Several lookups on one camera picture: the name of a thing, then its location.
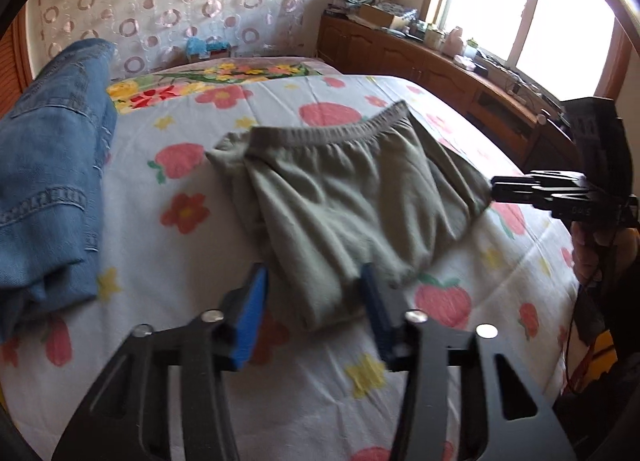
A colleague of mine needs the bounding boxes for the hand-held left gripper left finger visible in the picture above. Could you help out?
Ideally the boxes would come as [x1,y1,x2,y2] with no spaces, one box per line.
[52,262,269,461]

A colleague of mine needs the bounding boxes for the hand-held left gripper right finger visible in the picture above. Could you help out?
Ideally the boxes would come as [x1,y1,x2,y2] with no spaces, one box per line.
[360,262,578,461]

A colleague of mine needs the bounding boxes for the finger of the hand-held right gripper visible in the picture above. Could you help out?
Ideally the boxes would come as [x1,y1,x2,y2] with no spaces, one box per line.
[529,169,596,190]
[490,177,607,216]

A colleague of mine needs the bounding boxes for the olive green pants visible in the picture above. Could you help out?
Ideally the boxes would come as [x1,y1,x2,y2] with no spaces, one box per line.
[205,101,493,333]

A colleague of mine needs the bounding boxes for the person's right hand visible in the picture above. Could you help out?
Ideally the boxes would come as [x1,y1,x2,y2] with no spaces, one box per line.
[571,220,610,286]

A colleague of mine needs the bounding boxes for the strawberry flower print bedsheet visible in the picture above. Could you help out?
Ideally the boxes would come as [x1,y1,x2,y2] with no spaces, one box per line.
[0,72,581,461]

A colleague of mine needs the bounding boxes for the wooden sideboard cabinet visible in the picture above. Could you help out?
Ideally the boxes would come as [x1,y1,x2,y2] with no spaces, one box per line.
[317,12,581,172]

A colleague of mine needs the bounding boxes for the wooden framed window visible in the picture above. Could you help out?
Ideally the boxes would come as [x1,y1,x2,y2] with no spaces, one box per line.
[424,0,632,102]

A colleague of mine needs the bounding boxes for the open cardboard box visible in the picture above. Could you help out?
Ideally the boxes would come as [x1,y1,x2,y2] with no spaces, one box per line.
[358,3,402,28]

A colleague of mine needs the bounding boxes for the green floral blanket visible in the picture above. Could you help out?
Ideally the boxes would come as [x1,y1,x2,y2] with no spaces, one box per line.
[106,57,346,115]

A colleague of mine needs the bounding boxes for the blue denim jeans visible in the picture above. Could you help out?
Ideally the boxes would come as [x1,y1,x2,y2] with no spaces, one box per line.
[0,38,120,343]

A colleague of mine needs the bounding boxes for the blue item on box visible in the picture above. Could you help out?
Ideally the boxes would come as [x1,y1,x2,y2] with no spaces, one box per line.
[185,36,234,62]

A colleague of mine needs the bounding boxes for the sheer circle pattern curtain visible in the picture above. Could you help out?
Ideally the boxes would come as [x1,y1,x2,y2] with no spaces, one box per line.
[25,0,325,82]

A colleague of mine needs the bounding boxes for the black cable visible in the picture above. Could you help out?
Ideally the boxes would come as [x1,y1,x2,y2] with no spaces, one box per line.
[564,281,602,393]

